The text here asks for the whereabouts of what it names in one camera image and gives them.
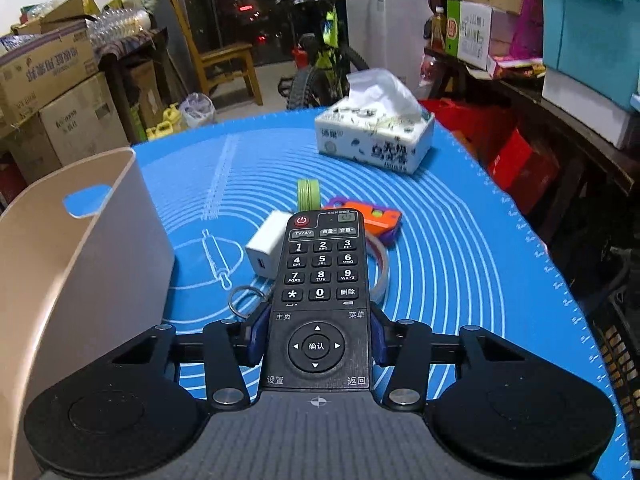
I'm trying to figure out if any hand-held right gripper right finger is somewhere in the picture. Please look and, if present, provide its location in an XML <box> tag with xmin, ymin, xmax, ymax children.
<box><xmin>370</xmin><ymin>305</ymin><xmax>527</xmax><ymax>409</ymax></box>

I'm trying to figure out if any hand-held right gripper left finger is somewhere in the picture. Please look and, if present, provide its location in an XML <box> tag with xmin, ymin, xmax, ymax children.
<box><xmin>107</xmin><ymin>305</ymin><xmax>270</xmax><ymax>409</ymax></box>

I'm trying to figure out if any metal key ring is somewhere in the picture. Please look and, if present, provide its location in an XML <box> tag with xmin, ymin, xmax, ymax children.
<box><xmin>228</xmin><ymin>285</ymin><xmax>273</xmax><ymax>321</ymax></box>

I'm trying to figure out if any white tape roll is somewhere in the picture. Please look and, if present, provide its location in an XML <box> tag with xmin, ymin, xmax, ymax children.
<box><xmin>367</xmin><ymin>235</ymin><xmax>391</xmax><ymax>306</ymax></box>

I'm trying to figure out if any black remote control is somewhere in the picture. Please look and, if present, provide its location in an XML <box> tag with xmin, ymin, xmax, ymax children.
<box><xmin>259</xmin><ymin>208</ymin><xmax>377</xmax><ymax>393</ymax></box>

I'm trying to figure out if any white charger plug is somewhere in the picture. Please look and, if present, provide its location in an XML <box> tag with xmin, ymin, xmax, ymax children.
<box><xmin>245</xmin><ymin>210</ymin><xmax>293</xmax><ymax>279</ymax></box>

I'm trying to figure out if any orange and purple toy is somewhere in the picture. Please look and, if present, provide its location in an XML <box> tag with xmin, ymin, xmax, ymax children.
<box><xmin>322</xmin><ymin>199</ymin><xmax>403</xmax><ymax>247</ymax></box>

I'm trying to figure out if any green tape roll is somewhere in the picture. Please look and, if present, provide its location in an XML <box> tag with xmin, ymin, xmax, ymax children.
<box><xmin>297</xmin><ymin>178</ymin><xmax>321</xmax><ymax>212</ymax></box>

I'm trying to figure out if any beige plastic storage bin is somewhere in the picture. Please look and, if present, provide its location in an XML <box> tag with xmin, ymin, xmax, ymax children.
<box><xmin>0</xmin><ymin>146</ymin><xmax>176</xmax><ymax>480</ymax></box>

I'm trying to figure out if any blue silicone baking mat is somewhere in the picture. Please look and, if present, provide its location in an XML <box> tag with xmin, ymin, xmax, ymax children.
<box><xmin>131</xmin><ymin>106</ymin><xmax>632</xmax><ymax>480</ymax></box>

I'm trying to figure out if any white printed tissue box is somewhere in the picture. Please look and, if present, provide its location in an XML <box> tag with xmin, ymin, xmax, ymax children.
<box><xmin>314</xmin><ymin>67</ymin><xmax>435</xmax><ymax>175</ymax></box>

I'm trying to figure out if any red paper bag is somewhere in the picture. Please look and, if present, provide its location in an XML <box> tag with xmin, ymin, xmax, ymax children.
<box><xmin>420</xmin><ymin>99</ymin><xmax>516</xmax><ymax>161</ymax></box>
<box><xmin>487</xmin><ymin>127</ymin><xmax>561</xmax><ymax>211</ymax></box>

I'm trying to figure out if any clear plastic bag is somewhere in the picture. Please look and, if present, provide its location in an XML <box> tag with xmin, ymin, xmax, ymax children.
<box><xmin>179</xmin><ymin>92</ymin><xmax>216</xmax><ymax>131</ymax></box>

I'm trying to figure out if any black plastic crate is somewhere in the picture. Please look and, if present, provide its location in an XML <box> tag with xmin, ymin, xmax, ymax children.
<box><xmin>585</xmin><ymin>255</ymin><xmax>640</xmax><ymax>411</ymax></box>

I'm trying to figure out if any cardboard box under table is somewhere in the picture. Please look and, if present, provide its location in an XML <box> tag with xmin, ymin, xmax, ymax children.
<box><xmin>125</xmin><ymin>60</ymin><xmax>166</xmax><ymax>131</ymax></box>

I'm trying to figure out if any large plain cardboard box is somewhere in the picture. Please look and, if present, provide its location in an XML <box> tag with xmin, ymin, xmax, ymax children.
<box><xmin>40</xmin><ymin>72</ymin><xmax>130</xmax><ymax>166</ymax></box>

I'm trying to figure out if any wooden chair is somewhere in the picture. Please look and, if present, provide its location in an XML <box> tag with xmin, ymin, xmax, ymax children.
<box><xmin>170</xmin><ymin>0</ymin><xmax>264</xmax><ymax>108</ymax></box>

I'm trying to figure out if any dark wooden shelf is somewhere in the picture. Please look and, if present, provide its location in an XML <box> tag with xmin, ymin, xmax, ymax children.
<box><xmin>425</xmin><ymin>47</ymin><xmax>640</xmax><ymax>196</ymax></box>

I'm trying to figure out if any low cardboard box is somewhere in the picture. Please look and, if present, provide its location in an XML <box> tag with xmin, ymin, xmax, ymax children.
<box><xmin>0</xmin><ymin>115</ymin><xmax>63</xmax><ymax>186</ymax></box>

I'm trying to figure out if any flat colourful box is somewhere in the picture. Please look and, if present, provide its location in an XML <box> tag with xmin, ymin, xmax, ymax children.
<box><xmin>486</xmin><ymin>54</ymin><xmax>547</xmax><ymax>79</ymax></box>

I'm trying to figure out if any black and green bicycle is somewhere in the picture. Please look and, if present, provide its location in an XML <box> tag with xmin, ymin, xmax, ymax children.
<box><xmin>277</xmin><ymin>0</ymin><xmax>371</xmax><ymax>111</ymax></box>

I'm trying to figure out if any dark wooden table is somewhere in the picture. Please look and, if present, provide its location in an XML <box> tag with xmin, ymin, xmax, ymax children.
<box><xmin>95</xmin><ymin>27</ymin><xmax>171</xmax><ymax>143</ymax></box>

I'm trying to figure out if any orange drink bottle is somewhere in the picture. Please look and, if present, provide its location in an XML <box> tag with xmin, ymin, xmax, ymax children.
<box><xmin>430</xmin><ymin>6</ymin><xmax>447</xmax><ymax>52</ymax></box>

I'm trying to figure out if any green and white carton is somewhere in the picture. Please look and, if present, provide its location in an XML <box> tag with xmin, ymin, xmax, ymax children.
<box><xmin>445</xmin><ymin>0</ymin><xmax>493</xmax><ymax>71</ymax></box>

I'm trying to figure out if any printed cardboard box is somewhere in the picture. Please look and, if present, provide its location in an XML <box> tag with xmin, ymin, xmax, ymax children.
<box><xmin>0</xmin><ymin>20</ymin><xmax>98</xmax><ymax>128</ymax></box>

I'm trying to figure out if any pack of clear plastic bottles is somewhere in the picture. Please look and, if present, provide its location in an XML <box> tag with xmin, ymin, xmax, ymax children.
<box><xmin>90</xmin><ymin>7</ymin><xmax>153</xmax><ymax>48</ymax></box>

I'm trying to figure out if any pink packaged item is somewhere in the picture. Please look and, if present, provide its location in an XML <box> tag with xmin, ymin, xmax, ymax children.
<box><xmin>510</xmin><ymin>0</ymin><xmax>546</xmax><ymax>61</ymax></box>

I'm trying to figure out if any teal plastic storage bin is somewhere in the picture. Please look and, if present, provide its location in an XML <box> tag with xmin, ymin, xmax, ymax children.
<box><xmin>532</xmin><ymin>0</ymin><xmax>640</xmax><ymax>111</ymax></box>

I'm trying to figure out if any open cardboard box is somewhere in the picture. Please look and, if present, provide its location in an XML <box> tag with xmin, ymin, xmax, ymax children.
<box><xmin>12</xmin><ymin>0</ymin><xmax>101</xmax><ymax>36</ymax></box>

